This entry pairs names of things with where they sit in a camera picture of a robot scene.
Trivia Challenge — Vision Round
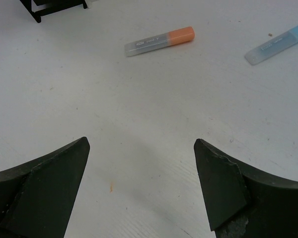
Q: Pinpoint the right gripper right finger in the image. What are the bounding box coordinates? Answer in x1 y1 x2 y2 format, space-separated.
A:
194 139 298 238

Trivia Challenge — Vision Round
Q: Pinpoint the blue-capped lead case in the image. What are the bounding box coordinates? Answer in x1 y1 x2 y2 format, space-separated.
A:
244 26 298 65

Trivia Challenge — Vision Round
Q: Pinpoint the black two-slot pen holder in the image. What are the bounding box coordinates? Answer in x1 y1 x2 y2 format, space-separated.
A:
20 0 90 23

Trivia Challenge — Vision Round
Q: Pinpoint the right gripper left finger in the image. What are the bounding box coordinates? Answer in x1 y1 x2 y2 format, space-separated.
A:
0 137 90 238

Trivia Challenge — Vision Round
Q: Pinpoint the orange-capped lead case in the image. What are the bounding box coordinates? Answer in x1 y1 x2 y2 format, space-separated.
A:
124 26 195 57

